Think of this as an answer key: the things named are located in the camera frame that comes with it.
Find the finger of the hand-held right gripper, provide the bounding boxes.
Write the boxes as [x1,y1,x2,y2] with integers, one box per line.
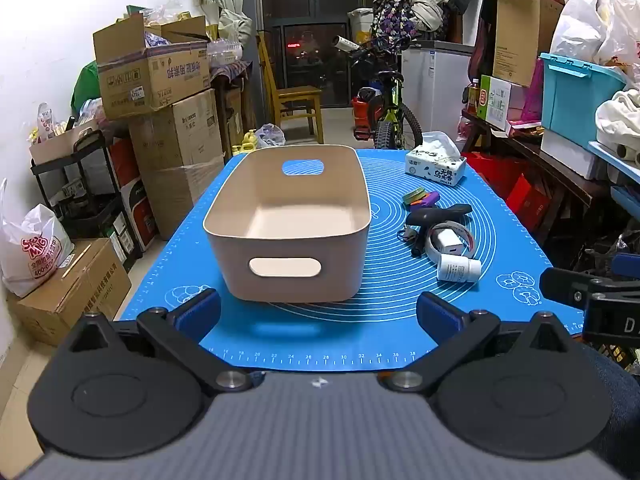
[611,253,640,281]
[539,266,608,312]

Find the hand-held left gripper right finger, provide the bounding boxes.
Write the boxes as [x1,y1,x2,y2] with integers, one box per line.
[382,291,576,394]

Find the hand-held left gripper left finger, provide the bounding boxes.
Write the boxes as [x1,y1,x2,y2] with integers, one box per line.
[67,287,253,394]

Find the white pill bottle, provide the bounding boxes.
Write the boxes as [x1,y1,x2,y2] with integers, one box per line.
[436,254,483,283]

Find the white charger plug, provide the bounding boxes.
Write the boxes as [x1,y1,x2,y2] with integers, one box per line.
[433,230,463,256]

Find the clear tape roll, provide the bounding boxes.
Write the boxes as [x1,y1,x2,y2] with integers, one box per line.
[424,222,477,262]

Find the black remote control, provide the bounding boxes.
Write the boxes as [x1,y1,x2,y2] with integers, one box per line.
[405,203,474,227]

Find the beige plastic storage bin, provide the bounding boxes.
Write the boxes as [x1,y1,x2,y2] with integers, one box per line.
[202,145,372,304]

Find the blue silicone mat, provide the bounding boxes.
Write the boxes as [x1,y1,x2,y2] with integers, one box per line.
[114,149,586,374]

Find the person's dark blue trousers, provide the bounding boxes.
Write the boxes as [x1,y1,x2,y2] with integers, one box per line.
[575,342,640,466]

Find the dark wooden side table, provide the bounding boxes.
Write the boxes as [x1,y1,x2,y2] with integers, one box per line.
[459,110,618,263]

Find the red gift boxes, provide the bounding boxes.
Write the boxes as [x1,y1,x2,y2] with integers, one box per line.
[462,152,552,222]

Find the white foam box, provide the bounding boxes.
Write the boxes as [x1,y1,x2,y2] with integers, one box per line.
[540,130,609,182]

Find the taped cardboard box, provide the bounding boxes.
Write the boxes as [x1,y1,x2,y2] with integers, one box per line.
[7,237,133,347]

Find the red and white appliance box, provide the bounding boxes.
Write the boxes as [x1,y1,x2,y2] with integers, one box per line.
[107,137,161,254]

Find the black shelf rack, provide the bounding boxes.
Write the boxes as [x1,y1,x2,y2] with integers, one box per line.
[30,129,147,266]

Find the white cloth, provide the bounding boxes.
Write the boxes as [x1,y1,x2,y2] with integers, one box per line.
[594,89,640,150]

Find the white tissue pack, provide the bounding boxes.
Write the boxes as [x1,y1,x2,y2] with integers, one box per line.
[405,131,468,188]

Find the light blue storage crate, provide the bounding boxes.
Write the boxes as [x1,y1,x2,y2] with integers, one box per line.
[538,52,629,149]

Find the yellow plastic jugs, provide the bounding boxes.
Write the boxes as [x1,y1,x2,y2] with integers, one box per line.
[231,130,259,157]

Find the white red-print plastic bag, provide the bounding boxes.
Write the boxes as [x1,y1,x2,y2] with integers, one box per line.
[0,179,76,299]

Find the plain brown cardboard box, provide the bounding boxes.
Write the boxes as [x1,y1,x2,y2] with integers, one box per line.
[129,89,224,172]

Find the clear plastic bag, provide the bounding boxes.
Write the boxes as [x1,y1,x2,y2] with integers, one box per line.
[255,122,287,149]

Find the green and white carton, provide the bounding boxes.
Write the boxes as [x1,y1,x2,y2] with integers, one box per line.
[477,75,527,129]

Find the green and black bicycle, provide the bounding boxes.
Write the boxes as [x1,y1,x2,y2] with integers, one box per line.
[332,35,425,151]

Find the red bucket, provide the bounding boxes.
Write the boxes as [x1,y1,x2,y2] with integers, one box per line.
[351,97,382,142]

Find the low open cardboard box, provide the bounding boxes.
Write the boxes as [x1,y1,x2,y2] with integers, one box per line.
[29,119,101,166]

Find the white chest freezer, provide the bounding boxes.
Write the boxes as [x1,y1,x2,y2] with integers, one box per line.
[400,40,476,137]

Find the open printed cardboard box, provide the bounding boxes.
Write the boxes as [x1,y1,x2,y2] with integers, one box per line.
[93,12,211,122]

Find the wooden chair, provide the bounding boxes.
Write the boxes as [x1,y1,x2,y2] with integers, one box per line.
[257,35,325,144]

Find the white plastic bags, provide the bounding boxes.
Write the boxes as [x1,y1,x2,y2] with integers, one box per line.
[550,0,640,69]

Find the tall cardboard box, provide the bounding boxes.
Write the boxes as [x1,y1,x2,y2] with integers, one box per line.
[492,0,565,89]

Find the green bag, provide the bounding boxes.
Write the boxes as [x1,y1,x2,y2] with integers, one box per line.
[71,60,102,117]

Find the dark glass balcony door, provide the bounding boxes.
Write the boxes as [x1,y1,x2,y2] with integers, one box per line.
[259,0,382,109]

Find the pile of clothes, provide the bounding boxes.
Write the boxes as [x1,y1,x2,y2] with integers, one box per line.
[372,0,452,45]

